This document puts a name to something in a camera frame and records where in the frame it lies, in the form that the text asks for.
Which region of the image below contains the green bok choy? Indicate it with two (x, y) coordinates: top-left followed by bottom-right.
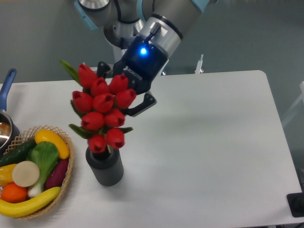
(26, 142), (59, 198)

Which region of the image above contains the blue handled saucepan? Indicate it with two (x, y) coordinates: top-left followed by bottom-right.
(0, 68), (20, 155)

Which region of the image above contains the white frame at right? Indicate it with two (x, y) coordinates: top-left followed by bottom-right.
(281, 81), (304, 128)

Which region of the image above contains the black device at table edge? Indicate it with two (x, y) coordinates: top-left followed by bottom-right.
(286, 192), (304, 218)

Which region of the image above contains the green cucumber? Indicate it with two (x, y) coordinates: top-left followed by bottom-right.
(0, 139), (37, 167)

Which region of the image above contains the yellow banana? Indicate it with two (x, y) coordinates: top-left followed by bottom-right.
(0, 187), (61, 218)

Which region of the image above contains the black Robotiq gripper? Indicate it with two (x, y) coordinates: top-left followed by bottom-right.
(96, 36), (168, 117)

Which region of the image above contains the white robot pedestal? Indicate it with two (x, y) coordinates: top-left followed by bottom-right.
(111, 45), (127, 63)

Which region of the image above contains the purple sweet potato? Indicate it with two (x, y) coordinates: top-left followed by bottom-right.
(45, 159), (68, 190)

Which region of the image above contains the red tulip bouquet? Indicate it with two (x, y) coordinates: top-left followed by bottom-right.
(60, 60), (136, 154)

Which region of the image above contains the orange fruit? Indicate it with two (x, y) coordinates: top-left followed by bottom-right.
(0, 183), (28, 203)

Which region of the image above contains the white metal base frame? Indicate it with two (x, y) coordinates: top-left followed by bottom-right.
(161, 54), (204, 76)

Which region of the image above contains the yellow squash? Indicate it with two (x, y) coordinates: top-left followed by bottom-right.
(34, 129), (70, 159)

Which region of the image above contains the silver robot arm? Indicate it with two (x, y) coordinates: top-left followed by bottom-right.
(74, 0), (212, 116)

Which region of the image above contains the dark grey ribbed vase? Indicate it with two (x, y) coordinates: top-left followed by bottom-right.
(85, 147), (124, 186)

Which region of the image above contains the round beige disc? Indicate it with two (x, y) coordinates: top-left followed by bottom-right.
(12, 161), (40, 187)

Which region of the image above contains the woven wicker basket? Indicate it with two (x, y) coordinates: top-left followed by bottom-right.
(5, 125), (75, 219)

